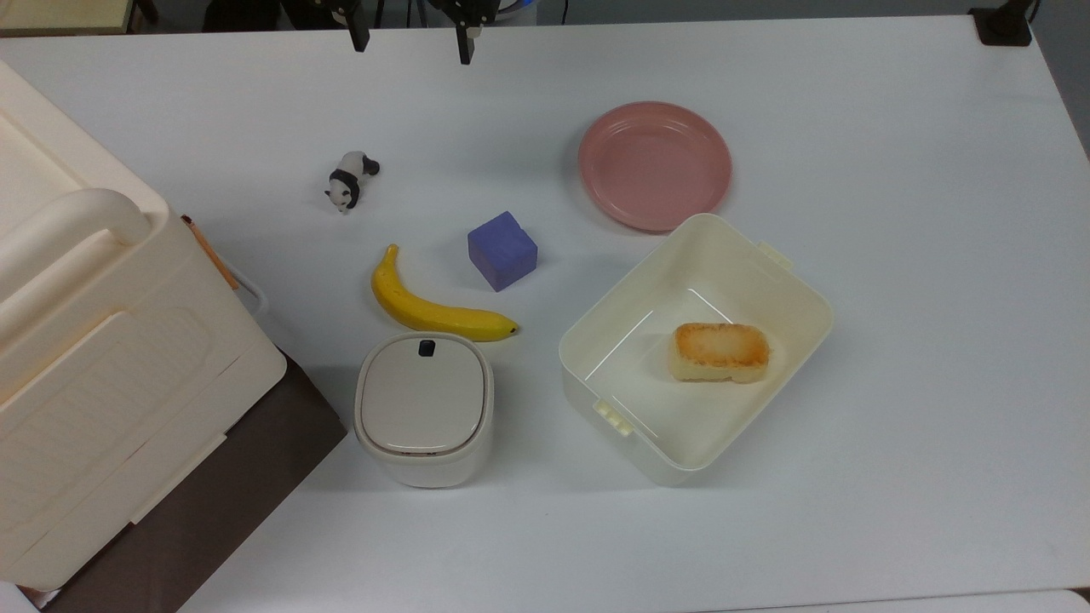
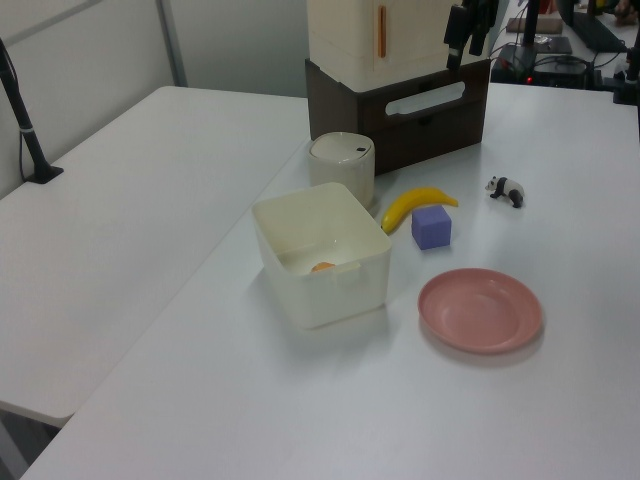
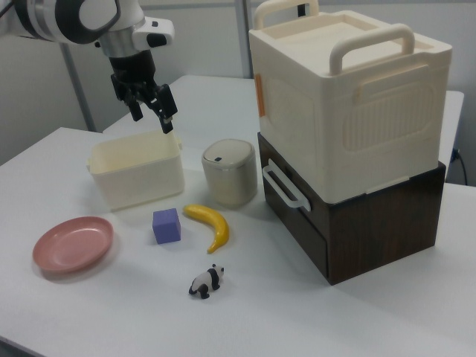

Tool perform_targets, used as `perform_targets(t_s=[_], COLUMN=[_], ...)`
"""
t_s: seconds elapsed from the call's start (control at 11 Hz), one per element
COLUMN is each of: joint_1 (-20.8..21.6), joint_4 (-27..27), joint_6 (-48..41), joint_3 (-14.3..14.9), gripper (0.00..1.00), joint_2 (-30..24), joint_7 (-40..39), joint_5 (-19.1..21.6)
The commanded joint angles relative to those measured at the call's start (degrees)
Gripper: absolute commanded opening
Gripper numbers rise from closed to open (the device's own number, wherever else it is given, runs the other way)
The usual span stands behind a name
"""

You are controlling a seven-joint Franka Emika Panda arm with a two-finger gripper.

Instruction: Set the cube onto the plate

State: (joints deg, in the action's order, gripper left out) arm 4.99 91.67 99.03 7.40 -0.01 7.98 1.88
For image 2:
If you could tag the black camera stand pole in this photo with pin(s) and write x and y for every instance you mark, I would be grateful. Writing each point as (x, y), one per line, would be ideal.
(22, 125)

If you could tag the dark brown drawer box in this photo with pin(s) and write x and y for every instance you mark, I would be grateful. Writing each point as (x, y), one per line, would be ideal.
(400, 120)

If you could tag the cream toy fridge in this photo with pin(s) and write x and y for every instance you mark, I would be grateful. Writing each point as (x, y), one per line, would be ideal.
(350, 35)

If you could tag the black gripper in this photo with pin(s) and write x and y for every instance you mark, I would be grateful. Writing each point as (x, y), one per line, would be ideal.
(479, 4)

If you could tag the black pole with base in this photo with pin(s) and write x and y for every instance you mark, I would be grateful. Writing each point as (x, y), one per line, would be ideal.
(531, 30)

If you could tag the purple foam cube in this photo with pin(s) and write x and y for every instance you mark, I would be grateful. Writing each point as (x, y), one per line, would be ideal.
(432, 228)

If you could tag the small orange object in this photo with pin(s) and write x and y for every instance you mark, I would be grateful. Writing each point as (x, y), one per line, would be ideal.
(322, 267)

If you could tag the pink plastic plate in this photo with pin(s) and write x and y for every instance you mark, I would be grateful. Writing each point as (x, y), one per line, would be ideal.
(480, 310)

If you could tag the black clamp mount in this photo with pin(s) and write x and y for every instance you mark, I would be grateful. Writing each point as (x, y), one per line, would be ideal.
(625, 85)

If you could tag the panda figurine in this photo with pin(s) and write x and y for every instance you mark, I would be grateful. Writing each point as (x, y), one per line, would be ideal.
(509, 190)

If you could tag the yellow toy banana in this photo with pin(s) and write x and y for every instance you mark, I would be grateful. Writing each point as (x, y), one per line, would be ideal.
(410, 205)

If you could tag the grey metal partition post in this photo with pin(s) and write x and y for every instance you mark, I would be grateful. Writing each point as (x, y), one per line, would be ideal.
(172, 40)

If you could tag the cream mini trash can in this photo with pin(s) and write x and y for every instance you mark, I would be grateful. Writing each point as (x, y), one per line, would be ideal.
(342, 162)

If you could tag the cream open storage bin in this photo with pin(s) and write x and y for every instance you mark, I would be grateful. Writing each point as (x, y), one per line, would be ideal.
(320, 260)

